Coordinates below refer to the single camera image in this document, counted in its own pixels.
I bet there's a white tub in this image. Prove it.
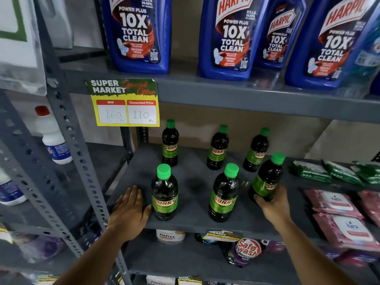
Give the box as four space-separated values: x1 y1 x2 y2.
156 230 186 244

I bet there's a green wipes packet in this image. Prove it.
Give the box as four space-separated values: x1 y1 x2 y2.
290 160 332 183
322 159 365 186
351 161 380 184

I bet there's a grey slotted metal rack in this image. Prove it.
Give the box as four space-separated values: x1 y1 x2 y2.
0 0 132 285

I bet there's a white bottle with red cap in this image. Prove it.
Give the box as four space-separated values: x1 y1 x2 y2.
35 105 73 165

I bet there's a purple detergent pouch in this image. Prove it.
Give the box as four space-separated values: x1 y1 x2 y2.
223 237 263 268

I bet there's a person's left forearm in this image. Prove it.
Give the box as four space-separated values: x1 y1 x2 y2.
53 228 132 285

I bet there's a person's right forearm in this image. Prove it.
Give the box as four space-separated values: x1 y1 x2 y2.
275 219 360 285

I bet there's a blue toilet cleaner bottle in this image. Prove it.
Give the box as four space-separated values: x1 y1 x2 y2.
198 0 268 81
102 0 173 75
253 0 308 70
284 0 380 90

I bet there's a person's right hand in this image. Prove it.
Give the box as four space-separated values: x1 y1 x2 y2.
254 184 293 231

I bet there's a clear plastic bag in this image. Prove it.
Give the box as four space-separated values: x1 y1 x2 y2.
0 0 47 96

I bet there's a grey metal shelf rack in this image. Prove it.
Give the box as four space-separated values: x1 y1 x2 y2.
59 46 380 285

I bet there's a yellow and green price tag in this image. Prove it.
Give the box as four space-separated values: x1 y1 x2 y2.
87 78 160 127

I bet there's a group of dark liquid bottles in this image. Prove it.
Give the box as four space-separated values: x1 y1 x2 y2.
151 119 271 223

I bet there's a small yellow price tag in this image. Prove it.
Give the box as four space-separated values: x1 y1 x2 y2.
178 276 203 285
202 230 243 242

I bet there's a purple refill pouch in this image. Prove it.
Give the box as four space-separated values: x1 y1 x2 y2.
16 234 65 263

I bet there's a teal toilet cleaner bottle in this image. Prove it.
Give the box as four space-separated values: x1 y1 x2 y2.
338 25 380 97

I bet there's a pink wipes packet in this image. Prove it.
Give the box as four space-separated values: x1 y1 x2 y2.
313 213 380 253
304 189 365 220
357 190 380 228

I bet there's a person's left hand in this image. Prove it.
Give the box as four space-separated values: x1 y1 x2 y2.
107 185 153 242

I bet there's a dark green-capped cleaner bottle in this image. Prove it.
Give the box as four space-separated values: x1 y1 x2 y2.
248 152 286 203

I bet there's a white bottle with blue label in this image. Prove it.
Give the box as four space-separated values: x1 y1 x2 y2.
0 168 28 206

